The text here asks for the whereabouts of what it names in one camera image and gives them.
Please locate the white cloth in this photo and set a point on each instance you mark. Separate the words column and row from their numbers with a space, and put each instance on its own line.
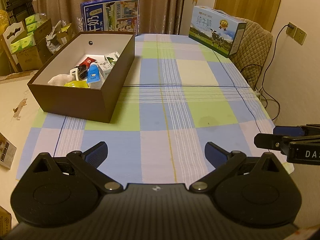
column 61, row 79

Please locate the quilted beige chair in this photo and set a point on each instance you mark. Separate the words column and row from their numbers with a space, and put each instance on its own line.
column 252, row 52

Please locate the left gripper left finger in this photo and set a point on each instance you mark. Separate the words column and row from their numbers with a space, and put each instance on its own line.
column 87, row 163

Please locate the small booklet on bed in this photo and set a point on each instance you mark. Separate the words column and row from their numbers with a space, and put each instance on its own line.
column 7, row 152

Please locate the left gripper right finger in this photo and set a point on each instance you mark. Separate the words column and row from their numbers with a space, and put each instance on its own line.
column 226, row 164

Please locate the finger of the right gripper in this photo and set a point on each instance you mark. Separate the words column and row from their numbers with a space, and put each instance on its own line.
column 288, row 131
column 271, row 142

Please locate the yellow snack pouch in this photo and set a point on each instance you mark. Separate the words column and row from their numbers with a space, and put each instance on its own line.
column 77, row 84

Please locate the light blue milk carton box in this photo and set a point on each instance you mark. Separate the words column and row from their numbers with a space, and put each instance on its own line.
column 216, row 30

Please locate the red candy packet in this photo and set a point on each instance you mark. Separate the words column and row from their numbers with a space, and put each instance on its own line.
column 88, row 61

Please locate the cardboard box with green tissues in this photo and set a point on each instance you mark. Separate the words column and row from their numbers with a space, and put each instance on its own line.
column 25, row 42

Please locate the black folding rack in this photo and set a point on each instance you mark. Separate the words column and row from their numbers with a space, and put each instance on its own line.
column 18, row 10

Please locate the clear plastic box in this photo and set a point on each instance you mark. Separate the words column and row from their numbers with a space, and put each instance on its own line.
column 96, row 85

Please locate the wall power outlet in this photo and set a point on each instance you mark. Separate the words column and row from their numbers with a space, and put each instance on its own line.
column 296, row 33

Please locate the white plastic clip holder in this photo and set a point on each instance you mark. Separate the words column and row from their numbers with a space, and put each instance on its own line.
column 75, row 73

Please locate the checked blue green tablecloth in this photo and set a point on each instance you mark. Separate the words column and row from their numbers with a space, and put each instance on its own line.
column 178, row 96

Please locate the dark scrunchie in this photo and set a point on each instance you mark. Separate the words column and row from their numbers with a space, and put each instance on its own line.
column 83, row 72

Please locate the white medicine box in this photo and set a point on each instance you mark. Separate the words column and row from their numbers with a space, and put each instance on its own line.
column 105, row 68

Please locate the yellow plastic bag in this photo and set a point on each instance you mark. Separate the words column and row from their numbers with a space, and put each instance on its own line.
column 4, row 21

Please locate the dark blue milk carton box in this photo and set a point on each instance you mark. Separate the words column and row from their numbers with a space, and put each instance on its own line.
column 110, row 15

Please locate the green medicine box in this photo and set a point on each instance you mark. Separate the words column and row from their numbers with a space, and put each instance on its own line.
column 112, row 58

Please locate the brown cardboard storage box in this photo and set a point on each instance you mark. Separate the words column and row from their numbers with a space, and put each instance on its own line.
column 85, row 103

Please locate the bin with trash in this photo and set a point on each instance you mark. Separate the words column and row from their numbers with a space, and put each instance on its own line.
column 59, row 36

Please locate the blue hand cream tube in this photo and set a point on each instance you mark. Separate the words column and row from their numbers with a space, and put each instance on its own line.
column 93, row 74

